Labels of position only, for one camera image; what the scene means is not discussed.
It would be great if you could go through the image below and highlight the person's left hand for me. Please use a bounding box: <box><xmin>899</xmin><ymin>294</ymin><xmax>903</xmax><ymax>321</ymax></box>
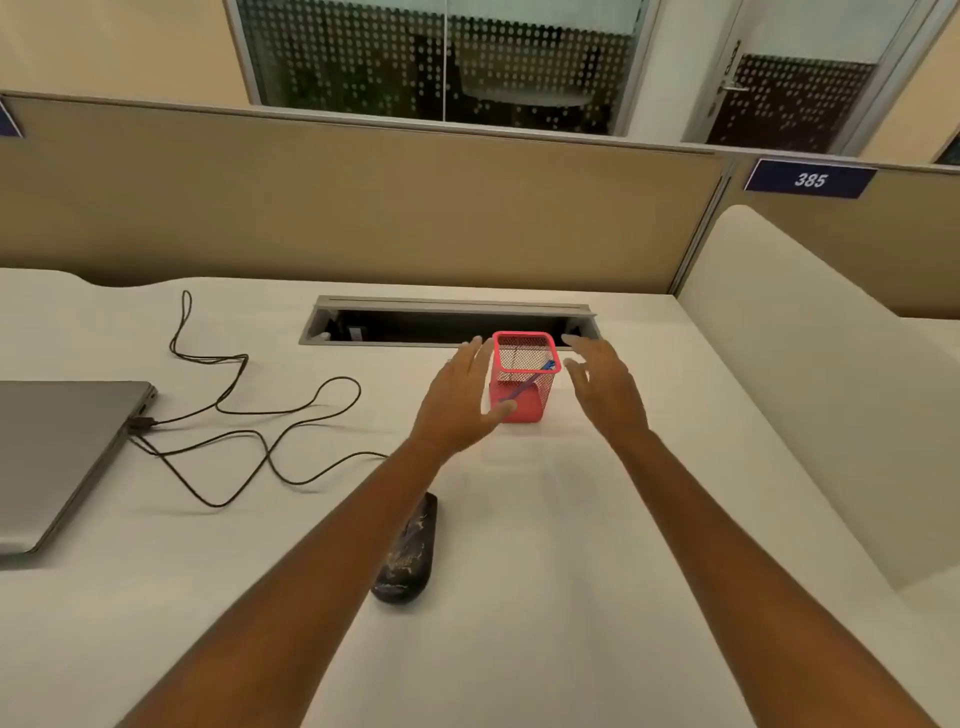
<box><xmin>408</xmin><ymin>336</ymin><xmax>519</xmax><ymax>463</ymax></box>

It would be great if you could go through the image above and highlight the person's right hand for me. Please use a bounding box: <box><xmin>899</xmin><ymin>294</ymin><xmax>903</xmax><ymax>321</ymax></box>
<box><xmin>561</xmin><ymin>334</ymin><xmax>651</xmax><ymax>452</ymax></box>

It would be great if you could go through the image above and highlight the person's right forearm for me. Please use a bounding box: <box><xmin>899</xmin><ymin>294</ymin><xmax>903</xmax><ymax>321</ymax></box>
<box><xmin>613</xmin><ymin>429</ymin><xmax>943</xmax><ymax>728</ymax></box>

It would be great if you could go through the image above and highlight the person's left forearm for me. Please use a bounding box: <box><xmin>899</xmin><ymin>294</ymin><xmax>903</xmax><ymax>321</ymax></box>
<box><xmin>112</xmin><ymin>436</ymin><xmax>454</xmax><ymax>728</ymax></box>

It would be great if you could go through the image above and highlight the red mesh pen holder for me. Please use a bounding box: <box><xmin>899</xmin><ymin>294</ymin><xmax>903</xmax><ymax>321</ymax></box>
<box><xmin>489</xmin><ymin>330</ymin><xmax>562</xmax><ymax>425</ymax></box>

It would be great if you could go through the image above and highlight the blue pen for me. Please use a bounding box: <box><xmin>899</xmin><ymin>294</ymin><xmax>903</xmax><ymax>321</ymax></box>
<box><xmin>504</xmin><ymin>360</ymin><xmax>558</xmax><ymax>406</ymax></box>

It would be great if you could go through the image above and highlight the black patterned glasses case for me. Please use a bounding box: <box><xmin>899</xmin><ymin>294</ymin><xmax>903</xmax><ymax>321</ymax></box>
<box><xmin>370</xmin><ymin>492</ymin><xmax>441</xmax><ymax>606</ymax></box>

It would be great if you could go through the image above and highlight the white side divider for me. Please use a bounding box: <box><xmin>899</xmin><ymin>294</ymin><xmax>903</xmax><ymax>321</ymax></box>
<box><xmin>677</xmin><ymin>204</ymin><xmax>960</xmax><ymax>595</ymax></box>

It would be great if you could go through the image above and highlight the long beige desk partition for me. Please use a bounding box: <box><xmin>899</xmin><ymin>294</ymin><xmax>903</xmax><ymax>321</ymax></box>
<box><xmin>0</xmin><ymin>90</ymin><xmax>735</xmax><ymax>296</ymax></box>

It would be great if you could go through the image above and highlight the round table behind glass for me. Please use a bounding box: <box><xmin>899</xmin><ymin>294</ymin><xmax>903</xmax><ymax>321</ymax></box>
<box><xmin>456</xmin><ymin>78</ymin><xmax>595</xmax><ymax>111</ymax></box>

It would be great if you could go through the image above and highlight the short beige desk partition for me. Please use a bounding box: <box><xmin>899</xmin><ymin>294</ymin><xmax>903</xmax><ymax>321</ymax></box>
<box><xmin>718</xmin><ymin>148</ymin><xmax>960</xmax><ymax>321</ymax></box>

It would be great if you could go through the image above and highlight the dotted glass door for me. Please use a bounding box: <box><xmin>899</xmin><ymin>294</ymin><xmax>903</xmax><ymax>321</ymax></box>
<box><xmin>681</xmin><ymin>0</ymin><xmax>940</xmax><ymax>157</ymax></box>

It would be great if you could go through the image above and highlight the dotted glass window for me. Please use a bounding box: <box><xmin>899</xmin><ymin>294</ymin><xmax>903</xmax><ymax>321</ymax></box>
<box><xmin>223</xmin><ymin>0</ymin><xmax>663</xmax><ymax>139</ymax></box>

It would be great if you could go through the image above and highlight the grey laptop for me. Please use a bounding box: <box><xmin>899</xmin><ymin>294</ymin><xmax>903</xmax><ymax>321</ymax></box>
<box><xmin>0</xmin><ymin>381</ymin><xmax>159</xmax><ymax>558</ymax></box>

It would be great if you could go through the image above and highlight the grey desk cable tray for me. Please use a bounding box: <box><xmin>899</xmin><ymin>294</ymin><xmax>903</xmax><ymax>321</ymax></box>
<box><xmin>298</xmin><ymin>294</ymin><xmax>602</xmax><ymax>348</ymax></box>

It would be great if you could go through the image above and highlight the black charging cable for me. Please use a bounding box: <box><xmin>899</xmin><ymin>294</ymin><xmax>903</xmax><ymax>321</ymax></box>
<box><xmin>126</xmin><ymin>290</ymin><xmax>393</xmax><ymax>509</ymax></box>

